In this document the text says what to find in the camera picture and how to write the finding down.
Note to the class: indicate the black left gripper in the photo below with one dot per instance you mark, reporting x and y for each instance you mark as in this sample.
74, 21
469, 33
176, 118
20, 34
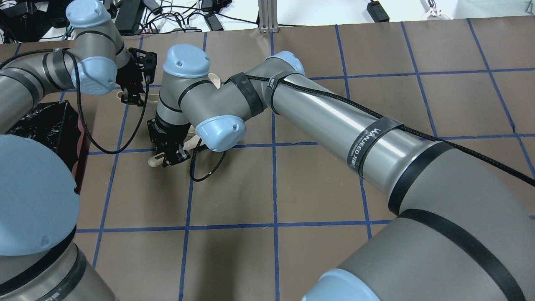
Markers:
132, 88

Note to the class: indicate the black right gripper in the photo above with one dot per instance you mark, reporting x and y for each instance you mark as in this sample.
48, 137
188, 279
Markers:
174, 133

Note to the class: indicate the beige hand brush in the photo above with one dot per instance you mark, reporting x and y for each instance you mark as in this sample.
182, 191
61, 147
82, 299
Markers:
170, 154

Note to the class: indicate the beige plastic dustpan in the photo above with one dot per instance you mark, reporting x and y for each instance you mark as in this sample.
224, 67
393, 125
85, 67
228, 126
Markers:
139, 100

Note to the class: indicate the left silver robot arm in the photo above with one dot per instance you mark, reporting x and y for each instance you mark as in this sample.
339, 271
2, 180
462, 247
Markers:
40, 260

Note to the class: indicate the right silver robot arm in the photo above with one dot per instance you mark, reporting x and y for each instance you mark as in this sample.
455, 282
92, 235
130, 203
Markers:
459, 233

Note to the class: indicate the bin with black bag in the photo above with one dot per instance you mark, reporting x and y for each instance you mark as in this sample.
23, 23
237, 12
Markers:
57, 125

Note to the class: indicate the black power adapter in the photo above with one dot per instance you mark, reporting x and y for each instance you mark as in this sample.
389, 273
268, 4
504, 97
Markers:
377, 12

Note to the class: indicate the aluminium frame post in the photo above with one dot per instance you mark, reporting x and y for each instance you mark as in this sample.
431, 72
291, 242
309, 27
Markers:
267, 13

